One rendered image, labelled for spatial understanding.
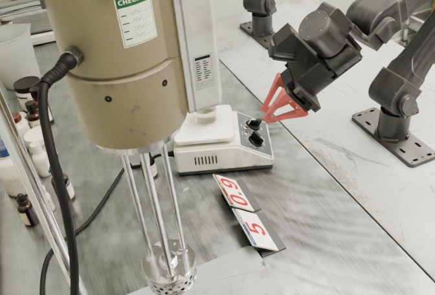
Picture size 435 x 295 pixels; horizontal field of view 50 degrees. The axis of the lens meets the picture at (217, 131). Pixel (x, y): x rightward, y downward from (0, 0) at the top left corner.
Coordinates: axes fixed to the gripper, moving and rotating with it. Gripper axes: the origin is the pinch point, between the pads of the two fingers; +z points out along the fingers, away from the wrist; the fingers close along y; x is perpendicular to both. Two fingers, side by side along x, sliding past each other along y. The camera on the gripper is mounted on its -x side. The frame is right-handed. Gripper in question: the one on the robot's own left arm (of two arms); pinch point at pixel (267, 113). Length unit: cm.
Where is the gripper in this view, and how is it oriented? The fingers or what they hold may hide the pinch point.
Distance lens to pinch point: 88.9
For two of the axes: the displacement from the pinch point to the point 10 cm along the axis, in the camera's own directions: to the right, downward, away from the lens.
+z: -7.1, 5.8, 3.9
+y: 0.5, 5.9, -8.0
